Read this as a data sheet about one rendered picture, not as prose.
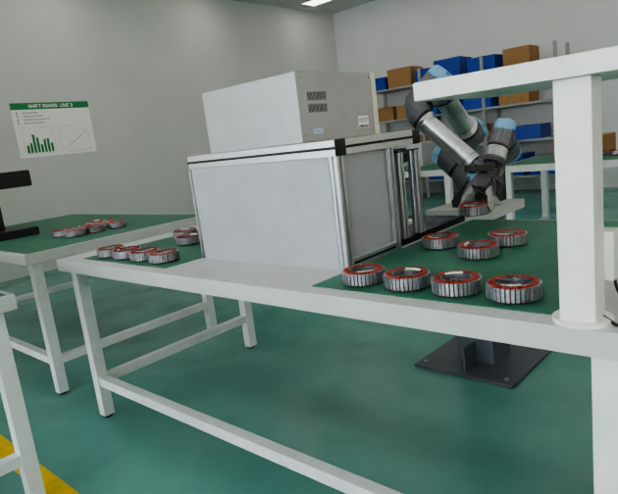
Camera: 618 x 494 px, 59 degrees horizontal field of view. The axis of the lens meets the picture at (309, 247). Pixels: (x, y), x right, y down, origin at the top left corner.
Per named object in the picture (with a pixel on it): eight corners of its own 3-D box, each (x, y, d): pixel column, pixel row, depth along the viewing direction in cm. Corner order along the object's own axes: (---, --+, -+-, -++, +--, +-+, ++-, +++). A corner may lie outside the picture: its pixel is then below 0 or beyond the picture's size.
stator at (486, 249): (502, 251, 155) (501, 238, 154) (496, 261, 145) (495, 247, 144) (462, 251, 160) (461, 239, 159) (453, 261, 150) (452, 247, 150)
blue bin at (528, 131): (525, 137, 799) (524, 124, 796) (550, 135, 776) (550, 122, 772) (514, 140, 768) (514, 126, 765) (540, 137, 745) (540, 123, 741)
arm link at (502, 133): (520, 127, 198) (514, 116, 191) (511, 155, 196) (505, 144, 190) (498, 125, 202) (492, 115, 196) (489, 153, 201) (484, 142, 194)
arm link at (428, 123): (387, 106, 218) (478, 186, 200) (407, 84, 216) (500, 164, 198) (395, 116, 228) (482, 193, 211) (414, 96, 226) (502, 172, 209)
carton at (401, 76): (400, 88, 916) (399, 71, 910) (423, 84, 889) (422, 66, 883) (388, 88, 886) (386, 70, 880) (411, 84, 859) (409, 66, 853)
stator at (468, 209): (472, 209, 199) (471, 199, 198) (498, 210, 190) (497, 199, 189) (452, 217, 193) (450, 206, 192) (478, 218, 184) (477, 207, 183)
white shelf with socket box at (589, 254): (499, 268, 139) (489, 82, 130) (672, 279, 114) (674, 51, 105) (430, 310, 114) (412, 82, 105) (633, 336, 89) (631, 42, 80)
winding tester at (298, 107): (288, 144, 215) (282, 90, 211) (380, 133, 186) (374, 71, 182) (210, 154, 187) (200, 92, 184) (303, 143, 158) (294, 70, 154)
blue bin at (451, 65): (446, 80, 859) (445, 62, 854) (472, 75, 832) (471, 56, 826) (435, 80, 828) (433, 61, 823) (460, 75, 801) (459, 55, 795)
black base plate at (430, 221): (335, 220, 253) (335, 215, 253) (465, 221, 210) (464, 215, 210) (263, 241, 220) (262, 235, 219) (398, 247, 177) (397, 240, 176)
